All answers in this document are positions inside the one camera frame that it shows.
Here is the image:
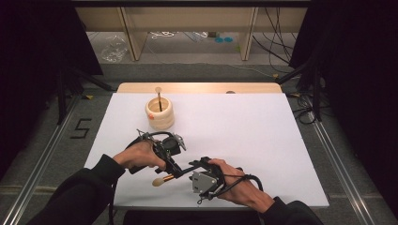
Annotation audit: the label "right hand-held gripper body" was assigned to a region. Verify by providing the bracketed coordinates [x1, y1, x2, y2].
[188, 157, 226, 201]

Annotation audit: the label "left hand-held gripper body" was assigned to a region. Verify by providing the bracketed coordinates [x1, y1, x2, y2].
[154, 131, 188, 158]

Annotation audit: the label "fluffy cream-headed makeup brush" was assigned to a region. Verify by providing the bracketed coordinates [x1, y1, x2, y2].
[151, 162, 205, 188]

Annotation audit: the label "cream ringed brush holder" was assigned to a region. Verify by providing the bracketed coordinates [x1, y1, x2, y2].
[145, 96, 176, 131]

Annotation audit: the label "dark-handled wooden utensil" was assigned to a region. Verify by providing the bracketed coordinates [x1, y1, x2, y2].
[155, 86, 163, 113]

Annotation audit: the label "person's left hand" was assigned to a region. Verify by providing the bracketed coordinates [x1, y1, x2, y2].
[113, 140, 167, 172]

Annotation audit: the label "person's right hand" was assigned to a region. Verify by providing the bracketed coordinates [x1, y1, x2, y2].
[208, 157, 268, 209]

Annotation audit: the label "white table mat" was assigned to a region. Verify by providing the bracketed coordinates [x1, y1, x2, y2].
[84, 92, 330, 210]

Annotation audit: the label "wooden table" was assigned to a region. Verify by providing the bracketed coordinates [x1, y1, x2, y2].
[116, 82, 283, 95]

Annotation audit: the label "clear plastic bag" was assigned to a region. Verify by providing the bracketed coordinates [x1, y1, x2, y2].
[99, 34, 130, 64]

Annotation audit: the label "black metal stand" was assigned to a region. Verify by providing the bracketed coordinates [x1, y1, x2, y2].
[55, 66, 115, 127]
[275, 58, 324, 123]

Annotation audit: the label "wooden shelf unit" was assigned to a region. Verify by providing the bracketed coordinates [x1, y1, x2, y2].
[74, 6, 309, 62]

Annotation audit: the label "dark curtain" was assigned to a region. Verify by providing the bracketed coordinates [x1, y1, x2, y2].
[289, 0, 398, 217]
[0, 0, 104, 182]

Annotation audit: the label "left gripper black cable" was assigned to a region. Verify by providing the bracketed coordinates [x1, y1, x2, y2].
[107, 128, 176, 225]

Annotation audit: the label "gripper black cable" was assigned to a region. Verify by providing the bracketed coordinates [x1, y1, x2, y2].
[107, 128, 176, 225]
[196, 172, 265, 205]

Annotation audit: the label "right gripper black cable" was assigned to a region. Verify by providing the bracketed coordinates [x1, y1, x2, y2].
[196, 172, 265, 205]

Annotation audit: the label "white cord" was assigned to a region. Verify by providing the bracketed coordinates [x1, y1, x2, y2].
[149, 30, 176, 40]

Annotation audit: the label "black floor cables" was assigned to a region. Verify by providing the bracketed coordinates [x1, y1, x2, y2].
[288, 91, 331, 126]

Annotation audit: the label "metal floor rail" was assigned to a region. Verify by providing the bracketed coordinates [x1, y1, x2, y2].
[308, 111, 375, 225]
[0, 96, 81, 225]

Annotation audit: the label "hanging black cables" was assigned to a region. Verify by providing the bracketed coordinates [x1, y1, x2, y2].
[252, 7, 296, 75]

